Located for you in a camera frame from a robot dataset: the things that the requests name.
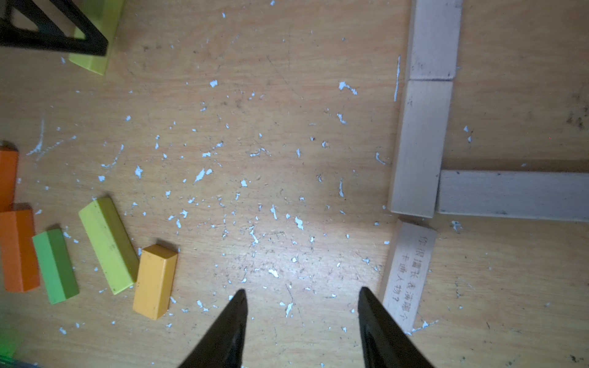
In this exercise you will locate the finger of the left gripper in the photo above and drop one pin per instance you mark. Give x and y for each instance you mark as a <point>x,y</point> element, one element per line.
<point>48,36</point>

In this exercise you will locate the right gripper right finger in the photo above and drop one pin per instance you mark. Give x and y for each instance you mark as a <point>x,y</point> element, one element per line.
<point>384,343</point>

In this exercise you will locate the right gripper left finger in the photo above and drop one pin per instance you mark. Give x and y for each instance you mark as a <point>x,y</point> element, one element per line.
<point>223,343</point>

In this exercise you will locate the natural wood block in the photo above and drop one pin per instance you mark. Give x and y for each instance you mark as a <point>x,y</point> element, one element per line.
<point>405,272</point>
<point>418,150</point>
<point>515,195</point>
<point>433,40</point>

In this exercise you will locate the small yellow block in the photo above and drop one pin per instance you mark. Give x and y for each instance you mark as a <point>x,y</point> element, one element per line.
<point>155,281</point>

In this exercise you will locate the upper orange block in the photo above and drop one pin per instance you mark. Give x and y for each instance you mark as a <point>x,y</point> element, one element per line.
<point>8,177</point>

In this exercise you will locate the orange block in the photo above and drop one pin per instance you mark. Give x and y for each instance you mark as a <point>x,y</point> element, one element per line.
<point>8,177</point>
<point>19,260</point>

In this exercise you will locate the long light green block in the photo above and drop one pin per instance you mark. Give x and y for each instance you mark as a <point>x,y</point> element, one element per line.
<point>55,265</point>

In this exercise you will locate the lower orange block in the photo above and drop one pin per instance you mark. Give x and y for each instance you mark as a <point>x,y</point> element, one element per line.
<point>19,260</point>

